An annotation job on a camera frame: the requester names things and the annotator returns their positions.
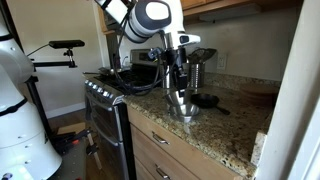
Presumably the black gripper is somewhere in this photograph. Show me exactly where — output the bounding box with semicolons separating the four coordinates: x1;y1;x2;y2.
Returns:
170;46;189;98

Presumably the steel receiving bowl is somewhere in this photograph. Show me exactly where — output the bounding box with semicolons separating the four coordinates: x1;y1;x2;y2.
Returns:
169;103;201;123

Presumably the steel utensil crock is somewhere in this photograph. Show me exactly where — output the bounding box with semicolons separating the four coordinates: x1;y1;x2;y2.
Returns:
188;62;206;89

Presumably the black cast iron skillet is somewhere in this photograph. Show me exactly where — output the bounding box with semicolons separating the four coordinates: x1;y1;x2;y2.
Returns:
190;93;231;116

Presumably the black ladle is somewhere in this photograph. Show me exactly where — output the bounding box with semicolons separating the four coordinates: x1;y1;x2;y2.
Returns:
187;49;201;65

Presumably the black slotted spatula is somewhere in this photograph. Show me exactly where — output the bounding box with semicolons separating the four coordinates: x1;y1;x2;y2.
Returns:
196;47;218;63

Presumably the light wooden base cabinet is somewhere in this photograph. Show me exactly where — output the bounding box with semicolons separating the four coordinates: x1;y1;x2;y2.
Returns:
126;104;243;180

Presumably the dark pan on stove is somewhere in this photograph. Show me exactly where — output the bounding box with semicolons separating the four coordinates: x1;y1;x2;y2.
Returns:
82;66;118;77

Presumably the stainless steel black stove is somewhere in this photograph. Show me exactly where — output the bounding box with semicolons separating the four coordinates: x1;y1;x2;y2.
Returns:
83;48;164;180

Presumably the wooden upper cabinet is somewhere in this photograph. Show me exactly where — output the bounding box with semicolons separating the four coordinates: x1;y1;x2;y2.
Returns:
180;0;304;18

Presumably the white tall side panel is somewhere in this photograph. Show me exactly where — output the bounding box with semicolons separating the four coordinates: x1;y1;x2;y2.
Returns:
255;0;320;180

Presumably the black orange clamp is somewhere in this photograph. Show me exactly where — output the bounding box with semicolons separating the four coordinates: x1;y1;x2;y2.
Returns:
52;128;103;169

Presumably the white wall outlet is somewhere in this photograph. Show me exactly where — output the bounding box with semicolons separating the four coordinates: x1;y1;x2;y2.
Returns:
216;53;228;71

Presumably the steel drawer handle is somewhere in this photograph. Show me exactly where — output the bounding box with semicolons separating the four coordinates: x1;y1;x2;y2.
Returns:
155;165;172;180
151;131;171;146

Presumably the black cable bundle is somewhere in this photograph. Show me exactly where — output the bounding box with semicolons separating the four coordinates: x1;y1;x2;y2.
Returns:
110;11;169;97

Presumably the black camera on stand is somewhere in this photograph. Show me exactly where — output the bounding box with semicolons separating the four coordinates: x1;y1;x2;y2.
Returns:
48;39;86;50

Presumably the black camera stand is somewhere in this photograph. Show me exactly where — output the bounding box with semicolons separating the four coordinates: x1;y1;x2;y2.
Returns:
25;48;79;148

